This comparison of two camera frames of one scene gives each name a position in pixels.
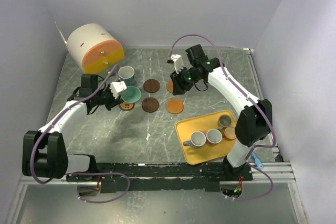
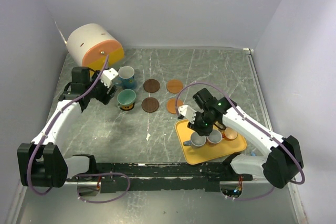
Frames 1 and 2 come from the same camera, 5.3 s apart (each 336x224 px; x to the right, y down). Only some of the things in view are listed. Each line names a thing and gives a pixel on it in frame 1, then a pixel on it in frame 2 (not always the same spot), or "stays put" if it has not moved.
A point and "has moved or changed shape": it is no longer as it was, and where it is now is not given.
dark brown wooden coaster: x=151 y=85 stays put
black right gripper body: x=185 y=78 to x=202 y=124
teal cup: x=131 y=94 has moved or changed shape
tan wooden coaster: x=170 y=86 stays put
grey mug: x=197 y=139 stays put
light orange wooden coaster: x=175 y=105 stays put
